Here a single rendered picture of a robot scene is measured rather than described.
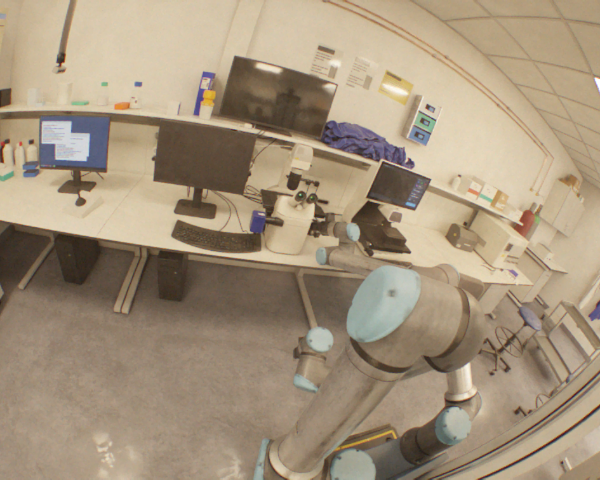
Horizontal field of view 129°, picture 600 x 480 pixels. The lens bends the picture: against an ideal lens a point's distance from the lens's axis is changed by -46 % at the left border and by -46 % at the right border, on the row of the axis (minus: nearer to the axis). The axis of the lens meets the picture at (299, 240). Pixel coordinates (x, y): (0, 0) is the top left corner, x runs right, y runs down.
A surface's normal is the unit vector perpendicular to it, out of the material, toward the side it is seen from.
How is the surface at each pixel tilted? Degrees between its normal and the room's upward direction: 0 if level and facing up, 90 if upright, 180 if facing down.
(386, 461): 0
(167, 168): 86
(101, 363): 0
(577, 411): 90
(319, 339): 20
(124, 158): 90
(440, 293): 15
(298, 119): 86
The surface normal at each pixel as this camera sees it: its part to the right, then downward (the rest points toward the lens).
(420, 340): -0.07, 0.39
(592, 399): -0.92, -0.10
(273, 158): 0.20, 0.56
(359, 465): 0.37, -0.79
